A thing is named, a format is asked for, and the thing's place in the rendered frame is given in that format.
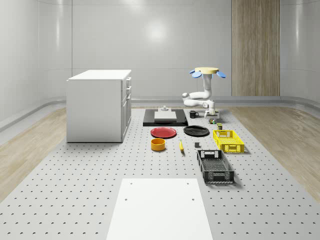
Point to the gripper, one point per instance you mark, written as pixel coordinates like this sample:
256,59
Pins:
210,112

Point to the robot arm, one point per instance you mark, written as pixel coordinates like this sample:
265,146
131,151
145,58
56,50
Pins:
200,95

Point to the puzzle cube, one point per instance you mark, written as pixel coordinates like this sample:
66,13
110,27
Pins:
212,121

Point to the flat-sided can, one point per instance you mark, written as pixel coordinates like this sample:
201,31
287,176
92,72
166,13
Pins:
219,126

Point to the black mug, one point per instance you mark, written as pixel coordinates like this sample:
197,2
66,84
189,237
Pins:
192,114

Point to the black plate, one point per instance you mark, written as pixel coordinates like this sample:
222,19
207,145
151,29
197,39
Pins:
196,131

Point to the grey cube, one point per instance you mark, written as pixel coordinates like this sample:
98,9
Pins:
197,144

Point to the yellow basket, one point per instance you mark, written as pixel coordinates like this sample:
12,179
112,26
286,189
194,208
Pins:
228,147

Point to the banana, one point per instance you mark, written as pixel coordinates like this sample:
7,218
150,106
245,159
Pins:
181,147

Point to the red plate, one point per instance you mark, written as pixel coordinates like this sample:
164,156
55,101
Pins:
163,132

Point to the dark grey basket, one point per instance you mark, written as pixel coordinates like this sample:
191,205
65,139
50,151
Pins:
215,166

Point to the black stove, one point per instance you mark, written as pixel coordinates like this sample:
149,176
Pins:
150,118

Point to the yellow bowl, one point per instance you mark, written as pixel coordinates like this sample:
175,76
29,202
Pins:
158,146

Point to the white board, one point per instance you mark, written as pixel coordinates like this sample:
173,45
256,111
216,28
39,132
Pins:
160,212

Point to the white cabinet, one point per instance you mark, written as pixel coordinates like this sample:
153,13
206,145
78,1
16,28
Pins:
95,110

